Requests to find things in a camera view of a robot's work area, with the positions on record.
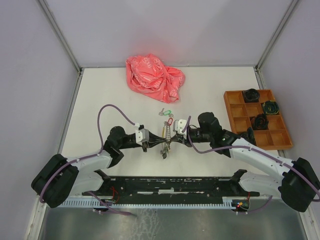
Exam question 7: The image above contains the large metal keyring with keys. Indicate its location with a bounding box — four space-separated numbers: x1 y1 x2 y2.
160 121 171 159

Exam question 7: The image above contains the red tag key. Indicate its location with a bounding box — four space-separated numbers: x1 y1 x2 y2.
167 113 174 126

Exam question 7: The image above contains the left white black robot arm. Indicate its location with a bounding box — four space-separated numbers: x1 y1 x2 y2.
31 126 167 208

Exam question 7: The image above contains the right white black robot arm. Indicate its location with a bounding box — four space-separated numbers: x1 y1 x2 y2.
171 112 320 213

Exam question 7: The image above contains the green tag key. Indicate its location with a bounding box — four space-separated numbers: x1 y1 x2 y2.
158 108 172 116

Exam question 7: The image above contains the crumpled pink cloth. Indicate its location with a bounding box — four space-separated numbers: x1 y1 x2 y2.
125 53 186 104

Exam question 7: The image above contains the black coiled item lower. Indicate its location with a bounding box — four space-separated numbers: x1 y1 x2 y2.
240 113 269 146

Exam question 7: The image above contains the black coiled item top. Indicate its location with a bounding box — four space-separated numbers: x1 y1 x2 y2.
242 88 260 103

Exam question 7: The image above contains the green black coiled item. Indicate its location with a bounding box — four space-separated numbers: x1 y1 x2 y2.
262 100 280 116

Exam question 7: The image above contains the wooden compartment tray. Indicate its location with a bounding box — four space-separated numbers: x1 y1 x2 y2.
223 88 293 151

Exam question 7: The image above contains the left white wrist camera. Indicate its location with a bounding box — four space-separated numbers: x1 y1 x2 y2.
134 123 149 146

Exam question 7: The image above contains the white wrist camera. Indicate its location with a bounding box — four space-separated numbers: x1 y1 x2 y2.
173 119 188 135
134 123 149 146

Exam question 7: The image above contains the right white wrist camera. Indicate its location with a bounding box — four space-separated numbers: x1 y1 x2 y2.
173 119 188 135

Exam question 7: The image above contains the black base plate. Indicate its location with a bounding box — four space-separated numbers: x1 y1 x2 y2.
92 176 260 205

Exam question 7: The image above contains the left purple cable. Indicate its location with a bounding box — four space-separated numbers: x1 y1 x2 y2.
39 104 141 216

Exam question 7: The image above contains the white slotted cable duct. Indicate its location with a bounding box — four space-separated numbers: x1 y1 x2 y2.
59 197 240 208

